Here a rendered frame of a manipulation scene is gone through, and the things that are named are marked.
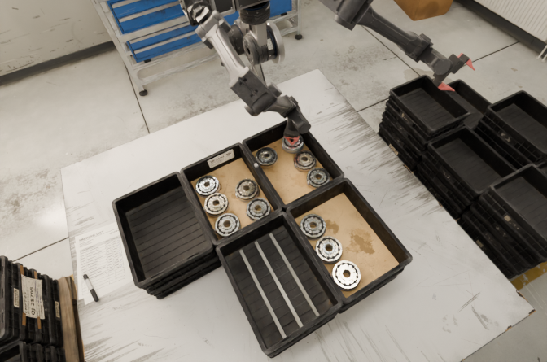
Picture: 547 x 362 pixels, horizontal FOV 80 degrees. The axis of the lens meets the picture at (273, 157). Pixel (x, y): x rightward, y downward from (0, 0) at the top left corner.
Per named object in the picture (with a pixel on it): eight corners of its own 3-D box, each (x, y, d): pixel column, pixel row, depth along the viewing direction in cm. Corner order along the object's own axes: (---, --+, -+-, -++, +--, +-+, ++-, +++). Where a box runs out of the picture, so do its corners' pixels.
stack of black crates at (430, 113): (374, 133, 246) (388, 89, 209) (407, 119, 252) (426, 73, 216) (410, 173, 225) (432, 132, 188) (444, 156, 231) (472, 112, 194)
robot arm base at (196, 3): (211, 18, 127) (203, -13, 117) (218, 28, 122) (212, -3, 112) (190, 25, 125) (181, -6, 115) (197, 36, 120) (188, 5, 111)
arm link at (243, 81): (255, 70, 85) (228, 96, 88) (283, 98, 95) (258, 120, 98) (212, 6, 114) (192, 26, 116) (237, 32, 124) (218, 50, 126)
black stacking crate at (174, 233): (123, 213, 145) (111, 202, 136) (185, 184, 152) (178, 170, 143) (148, 296, 125) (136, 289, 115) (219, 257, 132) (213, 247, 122)
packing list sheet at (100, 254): (71, 238, 152) (70, 238, 152) (120, 217, 157) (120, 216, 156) (80, 307, 134) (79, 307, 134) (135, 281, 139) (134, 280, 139)
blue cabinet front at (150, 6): (136, 62, 284) (105, 0, 239) (214, 36, 300) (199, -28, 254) (137, 63, 283) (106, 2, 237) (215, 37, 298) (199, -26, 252)
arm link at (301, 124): (290, 93, 132) (274, 107, 134) (304, 111, 126) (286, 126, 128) (303, 106, 142) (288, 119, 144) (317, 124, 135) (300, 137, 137)
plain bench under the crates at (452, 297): (118, 221, 233) (59, 168, 176) (313, 136, 267) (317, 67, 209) (185, 515, 147) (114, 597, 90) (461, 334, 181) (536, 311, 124)
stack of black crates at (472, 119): (417, 114, 255) (427, 92, 236) (448, 100, 261) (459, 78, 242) (456, 150, 233) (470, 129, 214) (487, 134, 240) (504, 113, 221)
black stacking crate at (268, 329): (220, 257, 131) (215, 247, 122) (284, 222, 138) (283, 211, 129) (268, 358, 111) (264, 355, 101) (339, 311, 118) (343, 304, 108)
